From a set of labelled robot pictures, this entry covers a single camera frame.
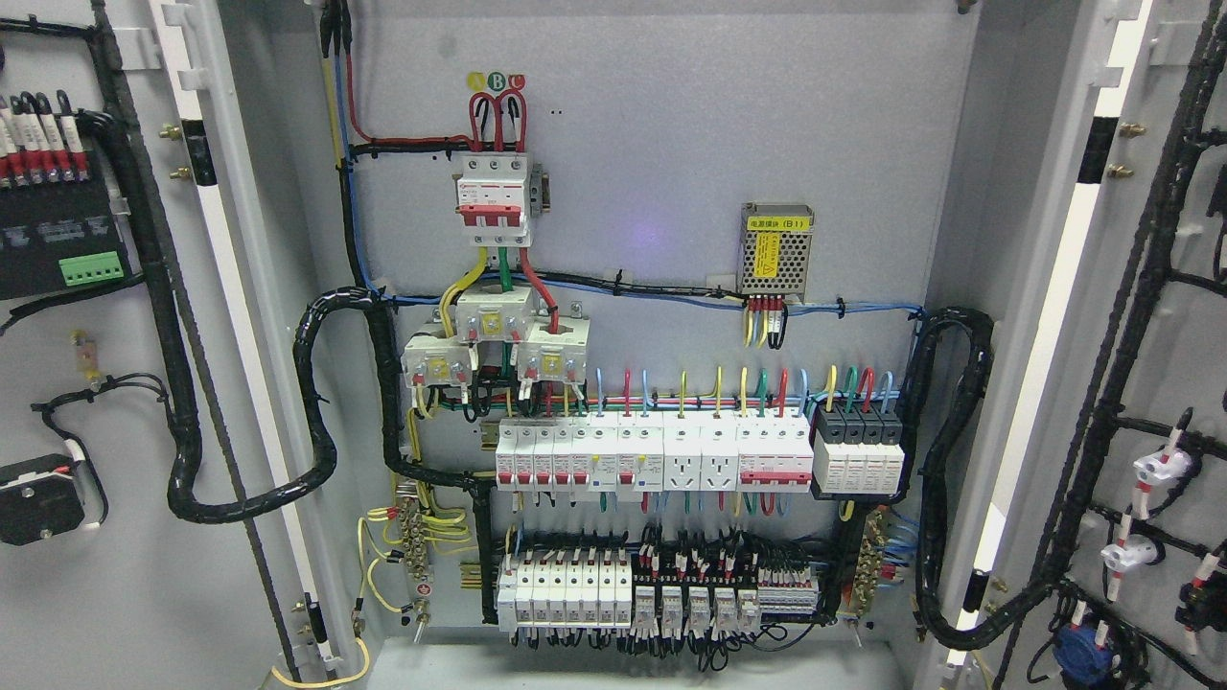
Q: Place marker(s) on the grey cabinet door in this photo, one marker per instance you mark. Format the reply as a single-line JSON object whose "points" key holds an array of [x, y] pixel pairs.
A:
{"points": [[1071, 437], [141, 600]]}

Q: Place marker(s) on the white current transformers group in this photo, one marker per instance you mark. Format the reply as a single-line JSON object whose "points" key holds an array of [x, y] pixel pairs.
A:
{"points": [[504, 330]]}

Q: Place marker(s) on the white socket breaker row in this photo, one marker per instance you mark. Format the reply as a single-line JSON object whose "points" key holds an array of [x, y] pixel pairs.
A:
{"points": [[649, 452]]}

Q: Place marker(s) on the red white main breaker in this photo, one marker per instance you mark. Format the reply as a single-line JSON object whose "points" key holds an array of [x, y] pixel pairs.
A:
{"points": [[499, 196]]}

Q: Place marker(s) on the perforated metal power supply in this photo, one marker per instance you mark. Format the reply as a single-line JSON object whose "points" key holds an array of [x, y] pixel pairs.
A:
{"points": [[776, 243]]}

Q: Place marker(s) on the white mini breaker row lower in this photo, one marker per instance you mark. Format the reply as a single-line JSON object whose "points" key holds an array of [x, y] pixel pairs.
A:
{"points": [[571, 590]]}

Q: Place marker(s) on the black white surge protector block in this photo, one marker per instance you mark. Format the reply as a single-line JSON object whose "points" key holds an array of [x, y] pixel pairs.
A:
{"points": [[858, 455]]}

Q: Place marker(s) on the brass ground bar left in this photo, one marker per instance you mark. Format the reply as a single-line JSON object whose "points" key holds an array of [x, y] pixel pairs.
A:
{"points": [[414, 514]]}

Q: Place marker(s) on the brass ground bar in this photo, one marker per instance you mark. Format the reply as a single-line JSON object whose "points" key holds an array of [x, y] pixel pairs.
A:
{"points": [[414, 514], [871, 556]]}

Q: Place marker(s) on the relay module row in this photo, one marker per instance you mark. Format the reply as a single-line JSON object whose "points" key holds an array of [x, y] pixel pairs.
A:
{"points": [[711, 591]]}

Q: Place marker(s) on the brass ground bar right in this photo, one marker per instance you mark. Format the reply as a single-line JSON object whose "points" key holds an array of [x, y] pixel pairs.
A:
{"points": [[871, 556]]}

